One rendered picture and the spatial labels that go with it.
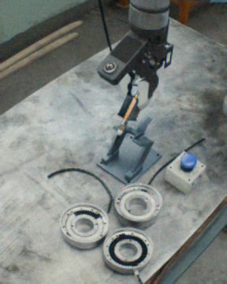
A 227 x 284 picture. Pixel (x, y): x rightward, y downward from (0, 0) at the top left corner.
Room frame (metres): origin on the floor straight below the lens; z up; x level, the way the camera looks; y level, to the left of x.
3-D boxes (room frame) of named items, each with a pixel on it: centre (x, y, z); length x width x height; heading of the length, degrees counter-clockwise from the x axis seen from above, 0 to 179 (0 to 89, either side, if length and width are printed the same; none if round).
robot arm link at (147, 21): (0.73, -0.05, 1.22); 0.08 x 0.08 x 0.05
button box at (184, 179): (0.68, -0.18, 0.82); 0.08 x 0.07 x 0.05; 142
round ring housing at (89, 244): (0.50, 0.05, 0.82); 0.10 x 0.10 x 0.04
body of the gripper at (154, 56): (0.73, -0.05, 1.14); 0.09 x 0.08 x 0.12; 143
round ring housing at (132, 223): (0.57, -0.07, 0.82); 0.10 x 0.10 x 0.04
